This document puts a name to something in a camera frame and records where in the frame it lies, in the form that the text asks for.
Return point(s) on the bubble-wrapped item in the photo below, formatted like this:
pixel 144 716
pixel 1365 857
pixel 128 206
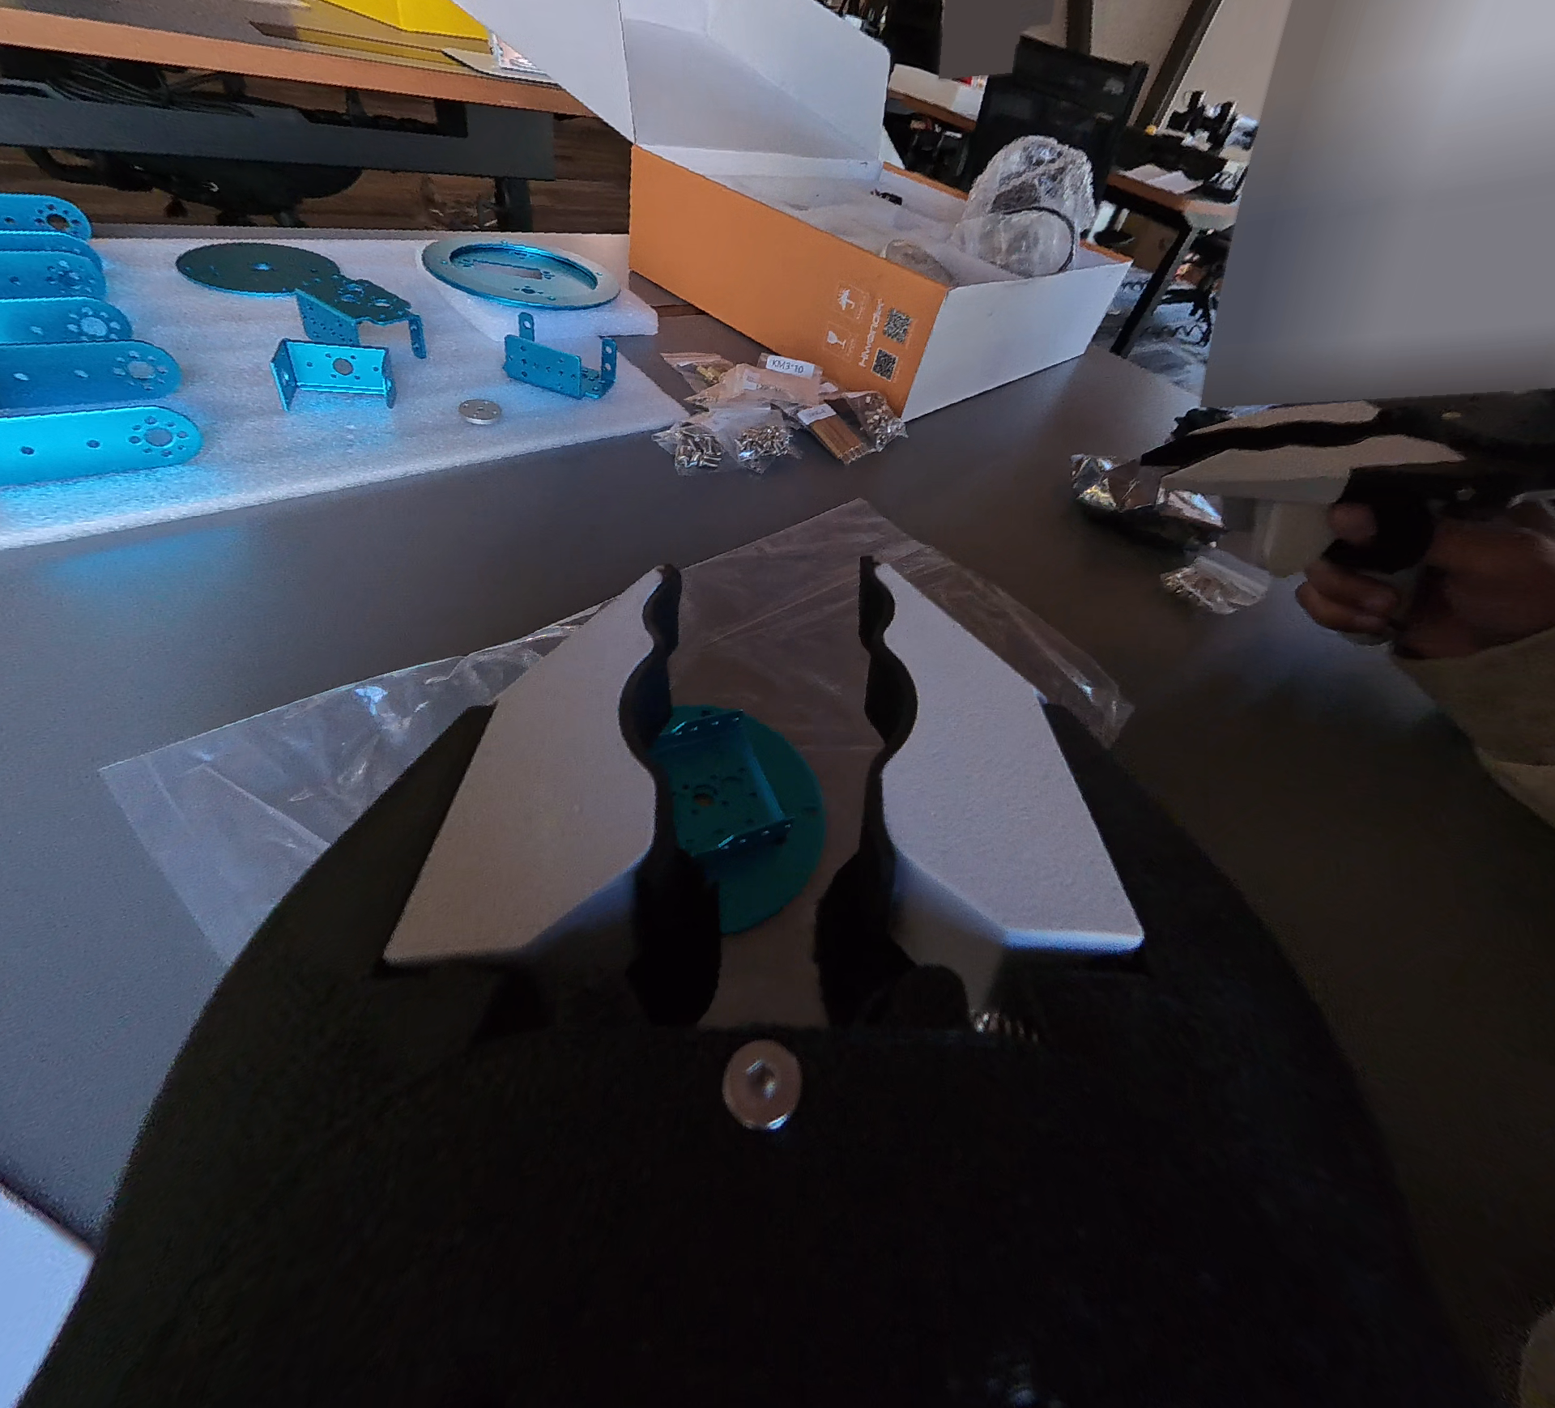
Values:
pixel 1021 206

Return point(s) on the silver foil bag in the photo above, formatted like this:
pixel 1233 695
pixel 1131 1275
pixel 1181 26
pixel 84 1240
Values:
pixel 1129 516

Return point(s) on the bag of silver screws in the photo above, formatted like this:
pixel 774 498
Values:
pixel 759 440
pixel 694 448

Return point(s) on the teal round disc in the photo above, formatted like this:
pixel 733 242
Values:
pixel 230 266

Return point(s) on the silver round flange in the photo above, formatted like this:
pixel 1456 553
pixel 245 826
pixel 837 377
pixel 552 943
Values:
pixel 480 411

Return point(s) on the background desk with black frame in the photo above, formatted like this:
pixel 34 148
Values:
pixel 181 47

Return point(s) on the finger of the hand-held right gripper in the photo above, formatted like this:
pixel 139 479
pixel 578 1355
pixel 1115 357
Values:
pixel 1287 427
pixel 1300 472

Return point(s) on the blue perforated U bracket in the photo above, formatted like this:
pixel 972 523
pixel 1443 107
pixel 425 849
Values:
pixel 547 364

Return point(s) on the white foam sheet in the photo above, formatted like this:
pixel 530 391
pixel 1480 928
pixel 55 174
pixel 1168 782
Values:
pixel 363 448

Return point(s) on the grey desk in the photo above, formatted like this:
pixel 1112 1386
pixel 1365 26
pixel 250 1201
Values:
pixel 363 583

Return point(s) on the large clear plastic bag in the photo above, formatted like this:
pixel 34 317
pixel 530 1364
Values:
pixel 303 753

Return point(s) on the bag of brass standoffs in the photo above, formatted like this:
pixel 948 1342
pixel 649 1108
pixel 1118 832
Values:
pixel 836 433

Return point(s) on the orange and white cardboard box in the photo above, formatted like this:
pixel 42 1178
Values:
pixel 777 266

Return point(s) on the bag of silver nuts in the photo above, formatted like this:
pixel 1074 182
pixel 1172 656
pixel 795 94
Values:
pixel 876 414

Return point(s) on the blue long U bracket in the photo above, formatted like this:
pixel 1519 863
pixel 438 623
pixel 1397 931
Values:
pixel 60 448
pixel 31 216
pixel 35 273

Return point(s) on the bag of brass spacers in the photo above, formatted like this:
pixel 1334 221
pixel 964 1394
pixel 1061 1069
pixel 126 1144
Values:
pixel 716 373

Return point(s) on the person's right hand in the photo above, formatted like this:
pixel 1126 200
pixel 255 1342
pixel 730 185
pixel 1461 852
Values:
pixel 1482 583

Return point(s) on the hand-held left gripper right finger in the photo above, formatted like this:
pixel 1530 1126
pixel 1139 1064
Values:
pixel 996 824

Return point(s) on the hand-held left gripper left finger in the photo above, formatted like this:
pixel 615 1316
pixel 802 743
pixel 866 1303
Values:
pixel 522 824

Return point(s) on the black mesh chair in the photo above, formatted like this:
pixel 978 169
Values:
pixel 1056 109

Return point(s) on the blue square servo bracket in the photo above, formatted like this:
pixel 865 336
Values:
pixel 728 764

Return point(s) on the clear bag with white label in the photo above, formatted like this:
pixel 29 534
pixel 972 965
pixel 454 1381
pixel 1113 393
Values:
pixel 789 370

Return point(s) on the teal perforated bracket with legs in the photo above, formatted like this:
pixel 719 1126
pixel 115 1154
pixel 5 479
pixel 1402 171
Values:
pixel 363 321

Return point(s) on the blue round base plate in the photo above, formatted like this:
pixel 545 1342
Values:
pixel 777 873

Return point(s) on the printed instruction sheet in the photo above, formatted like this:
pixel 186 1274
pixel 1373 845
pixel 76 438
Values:
pixel 35 1298

